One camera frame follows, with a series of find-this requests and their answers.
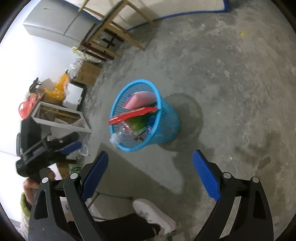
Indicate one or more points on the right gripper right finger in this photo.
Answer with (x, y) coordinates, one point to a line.
(253, 219)

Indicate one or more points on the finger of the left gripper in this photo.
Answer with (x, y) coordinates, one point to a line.
(71, 148)

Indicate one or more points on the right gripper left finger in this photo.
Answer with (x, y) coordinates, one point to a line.
(47, 220)

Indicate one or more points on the red snack bag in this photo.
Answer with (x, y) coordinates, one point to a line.
(131, 114)

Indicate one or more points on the green clear plastic bottle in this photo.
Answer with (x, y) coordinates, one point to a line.
(133, 129)

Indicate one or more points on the pink sponge cloth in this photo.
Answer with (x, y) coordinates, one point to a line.
(140, 99)

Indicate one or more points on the blue candy wrapper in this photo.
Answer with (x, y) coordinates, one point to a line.
(151, 122)

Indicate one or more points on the left forearm white sleeve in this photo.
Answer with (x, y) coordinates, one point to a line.
(26, 205)

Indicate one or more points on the blue mesh trash basket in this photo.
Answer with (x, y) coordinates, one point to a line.
(166, 124)

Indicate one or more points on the left hand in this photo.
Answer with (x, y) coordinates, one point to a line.
(29, 186)

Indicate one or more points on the red plastic bag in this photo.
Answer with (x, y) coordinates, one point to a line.
(25, 107)

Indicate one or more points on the white foam board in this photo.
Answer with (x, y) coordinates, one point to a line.
(73, 96)

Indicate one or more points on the yellow plastic bag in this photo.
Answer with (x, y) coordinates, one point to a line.
(59, 93)

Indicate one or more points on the cardboard box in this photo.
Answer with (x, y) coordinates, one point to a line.
(87, 74)

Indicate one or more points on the white sneaker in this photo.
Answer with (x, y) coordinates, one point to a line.
(164, 225)

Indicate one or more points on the dark wooden stool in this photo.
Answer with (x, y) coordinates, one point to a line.
(102, 47)

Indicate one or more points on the light wooden chair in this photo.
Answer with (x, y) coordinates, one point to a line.
(106, 22)

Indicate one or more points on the grey refrigerator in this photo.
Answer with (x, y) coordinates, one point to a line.
(60, 22)

